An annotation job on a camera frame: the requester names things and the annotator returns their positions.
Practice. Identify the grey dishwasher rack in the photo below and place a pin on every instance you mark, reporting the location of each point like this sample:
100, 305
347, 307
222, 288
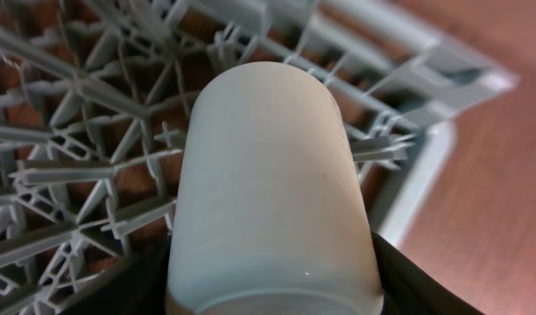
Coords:
96, 100

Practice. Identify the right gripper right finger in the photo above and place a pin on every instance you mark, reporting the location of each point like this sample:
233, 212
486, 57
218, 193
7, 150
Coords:
408, 290

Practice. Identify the green cup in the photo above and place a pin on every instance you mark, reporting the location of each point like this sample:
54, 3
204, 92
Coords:
270, 217

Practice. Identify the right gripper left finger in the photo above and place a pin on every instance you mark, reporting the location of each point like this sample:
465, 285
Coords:
140, 290

